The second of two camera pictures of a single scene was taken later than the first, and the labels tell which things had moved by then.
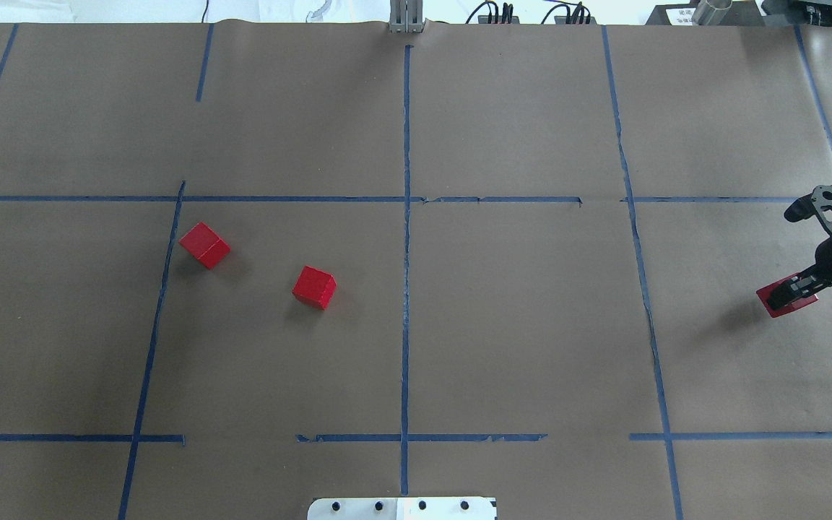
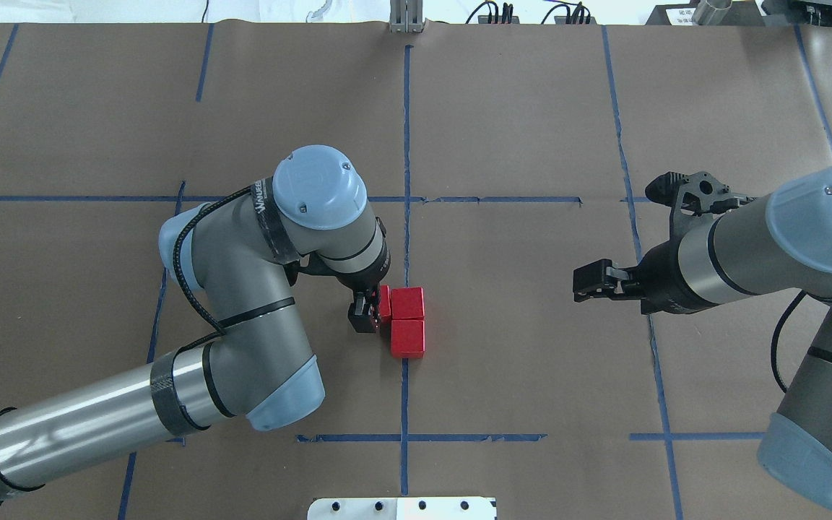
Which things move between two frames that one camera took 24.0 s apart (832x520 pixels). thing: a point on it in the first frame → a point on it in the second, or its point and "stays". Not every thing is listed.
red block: x=314 y=287 → x=407 y=302
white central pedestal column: x=404 y=508 stays
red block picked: x=765 y=292 → x=408 y=339
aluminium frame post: x=406 y=16 stays
